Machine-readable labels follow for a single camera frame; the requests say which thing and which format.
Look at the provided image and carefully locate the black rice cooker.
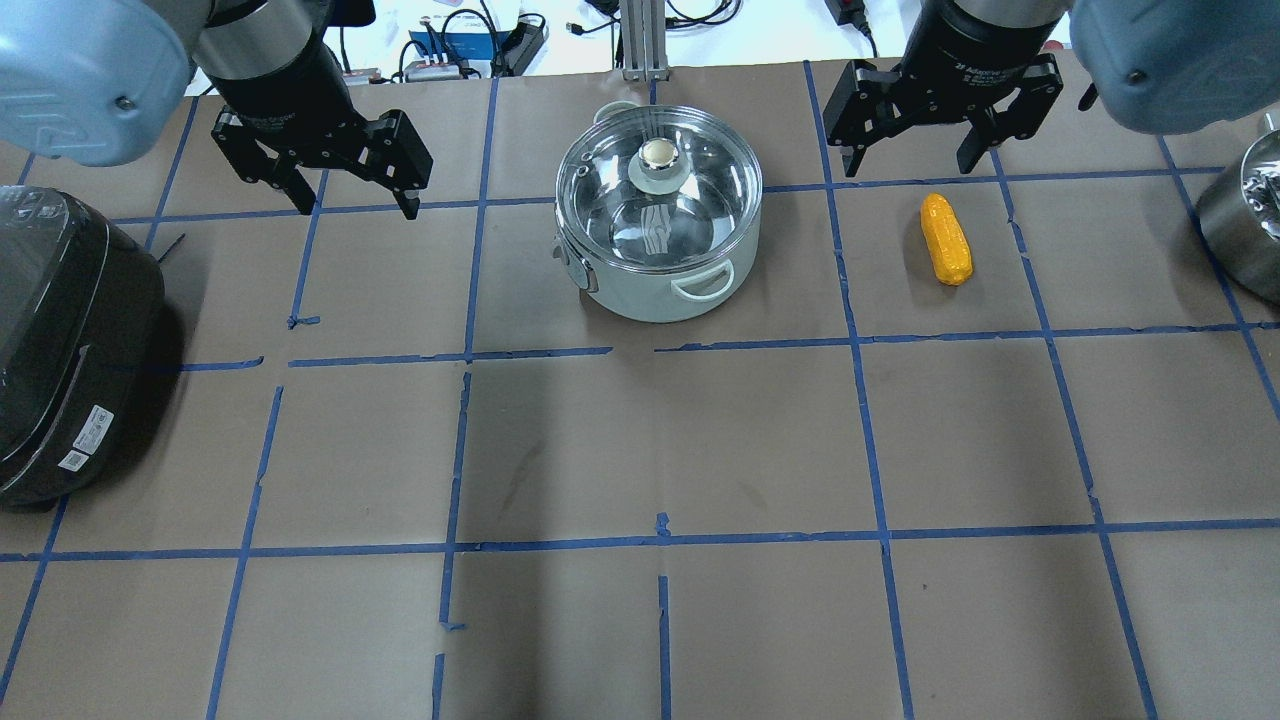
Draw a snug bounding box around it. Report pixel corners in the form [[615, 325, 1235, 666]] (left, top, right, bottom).
[[1, 184, 165, 512]]

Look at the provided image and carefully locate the yellow corn cob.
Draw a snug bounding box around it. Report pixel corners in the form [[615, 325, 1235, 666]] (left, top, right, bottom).
[[919, 193, 975, 287]]

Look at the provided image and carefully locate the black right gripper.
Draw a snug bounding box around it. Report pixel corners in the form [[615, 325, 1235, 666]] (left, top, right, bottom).
[[826, 1, 1064, 178]]

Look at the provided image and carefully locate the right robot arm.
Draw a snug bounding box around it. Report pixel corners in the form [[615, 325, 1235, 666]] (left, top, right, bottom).
[[823, 1, 1279, 177]]

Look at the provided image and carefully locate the glass pot lid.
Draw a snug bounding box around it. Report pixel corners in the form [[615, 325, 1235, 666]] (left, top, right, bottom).
[[556, 105, 764, 275]]

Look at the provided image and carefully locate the aluminium frame post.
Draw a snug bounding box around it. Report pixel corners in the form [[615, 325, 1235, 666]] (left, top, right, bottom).
[[620, 0, 669, 82]]

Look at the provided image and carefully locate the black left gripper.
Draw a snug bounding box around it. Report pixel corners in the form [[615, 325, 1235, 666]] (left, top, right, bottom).
[[201, 40, 434, 222]]

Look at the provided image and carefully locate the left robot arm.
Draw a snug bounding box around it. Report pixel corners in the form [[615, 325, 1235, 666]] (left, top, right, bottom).
[[1, 1, 433, 219]]

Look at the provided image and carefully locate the blue power strip box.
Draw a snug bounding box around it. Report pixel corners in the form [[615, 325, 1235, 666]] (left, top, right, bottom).
[[401, 26, 502, 82]]

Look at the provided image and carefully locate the pale green steel pot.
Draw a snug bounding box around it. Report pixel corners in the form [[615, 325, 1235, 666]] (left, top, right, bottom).
[[553, 100, 764, 324]]

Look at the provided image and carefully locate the black power adapter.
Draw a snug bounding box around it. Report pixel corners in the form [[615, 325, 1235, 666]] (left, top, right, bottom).
[[492, 15, 549, 77]]

